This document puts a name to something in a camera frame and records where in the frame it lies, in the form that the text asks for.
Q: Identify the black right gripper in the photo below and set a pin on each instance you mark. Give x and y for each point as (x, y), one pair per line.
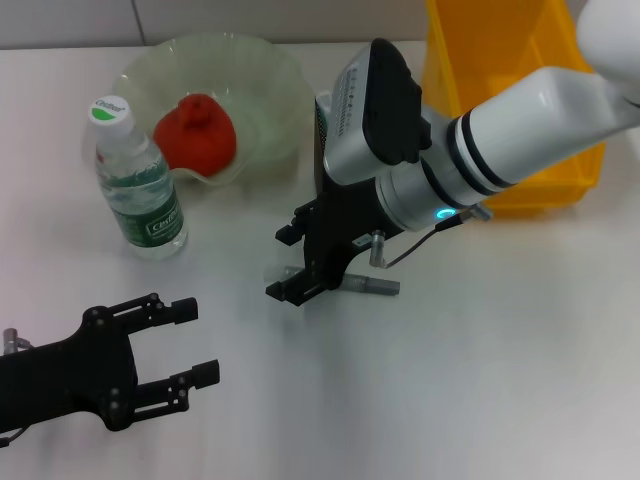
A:
(345, 220)

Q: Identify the silver glitter pen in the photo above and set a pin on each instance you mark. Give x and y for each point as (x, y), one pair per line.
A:
(375, 285)

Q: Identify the red-orange toy orange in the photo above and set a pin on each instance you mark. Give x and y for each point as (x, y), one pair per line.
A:
(195, 140)

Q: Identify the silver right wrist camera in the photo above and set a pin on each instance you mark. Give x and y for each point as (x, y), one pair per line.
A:
(350, 150)

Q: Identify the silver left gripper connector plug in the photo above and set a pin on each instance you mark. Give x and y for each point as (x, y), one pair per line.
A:
(11, 340)

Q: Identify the silver right wrist connector plug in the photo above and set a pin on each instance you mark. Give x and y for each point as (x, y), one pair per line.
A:
(477, 212)

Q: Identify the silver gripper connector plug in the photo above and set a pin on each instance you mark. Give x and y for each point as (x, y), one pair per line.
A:
(11, 340)
(378, 247)

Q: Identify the green utility knife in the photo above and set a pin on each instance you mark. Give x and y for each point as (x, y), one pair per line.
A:
(325, 107)

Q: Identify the black mesh pen holder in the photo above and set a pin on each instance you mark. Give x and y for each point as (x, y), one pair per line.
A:
(319, 160)

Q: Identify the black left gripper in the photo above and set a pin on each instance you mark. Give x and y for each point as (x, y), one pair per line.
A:
(65, 380)

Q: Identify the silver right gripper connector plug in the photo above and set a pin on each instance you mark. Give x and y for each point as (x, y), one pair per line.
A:
(378, 247)

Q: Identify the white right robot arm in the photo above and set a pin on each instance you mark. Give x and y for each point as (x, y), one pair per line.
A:
(525, 135)

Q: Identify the translucent wavy fruit plate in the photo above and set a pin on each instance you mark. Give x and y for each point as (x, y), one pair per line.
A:
(270, 100)

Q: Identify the clear green-label water bottle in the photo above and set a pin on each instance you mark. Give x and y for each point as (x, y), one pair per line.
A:
(145, 200)

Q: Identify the yellow plastic bin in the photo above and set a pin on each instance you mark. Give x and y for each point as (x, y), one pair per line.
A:
(460, 50)

